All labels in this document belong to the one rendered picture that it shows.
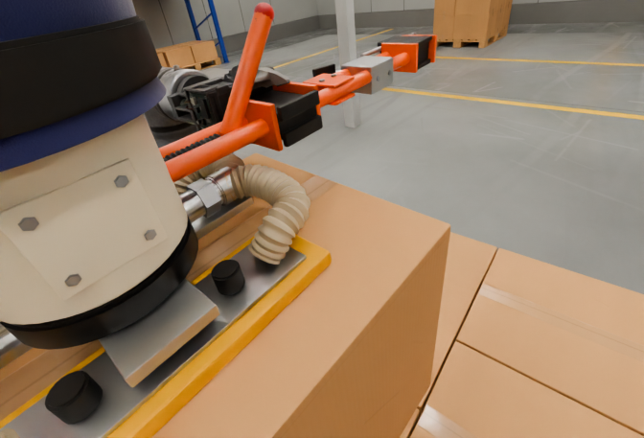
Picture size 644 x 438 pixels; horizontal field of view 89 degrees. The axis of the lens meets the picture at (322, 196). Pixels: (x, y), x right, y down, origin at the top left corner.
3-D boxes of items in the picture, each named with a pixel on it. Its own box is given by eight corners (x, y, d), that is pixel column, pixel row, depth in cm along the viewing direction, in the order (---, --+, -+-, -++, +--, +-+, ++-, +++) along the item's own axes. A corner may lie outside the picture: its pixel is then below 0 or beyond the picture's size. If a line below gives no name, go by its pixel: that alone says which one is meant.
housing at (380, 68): (373, 95, 54) (373, 67, 51) (340, 91, 58) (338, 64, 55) (395, 83, 58) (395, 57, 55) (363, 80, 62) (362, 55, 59)
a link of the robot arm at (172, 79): (210, 111, 63) (194, 58, 58) (226, 114, 60) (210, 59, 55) (169, 128, 57) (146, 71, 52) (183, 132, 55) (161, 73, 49)
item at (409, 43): (415, 73, 60) (417, 43, 58) (380, 70, 65) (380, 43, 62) (435, 61, 65) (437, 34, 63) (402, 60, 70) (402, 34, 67)
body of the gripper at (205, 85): (222, 142, 47) (178, 129, 54) (264, 121, 52) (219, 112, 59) (205, 88, 43) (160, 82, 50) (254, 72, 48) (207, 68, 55)
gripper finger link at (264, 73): (263, 94, 39) (223, 106, 46) (295, 80, 43) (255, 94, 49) (252, 67, 38) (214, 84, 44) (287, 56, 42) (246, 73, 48)
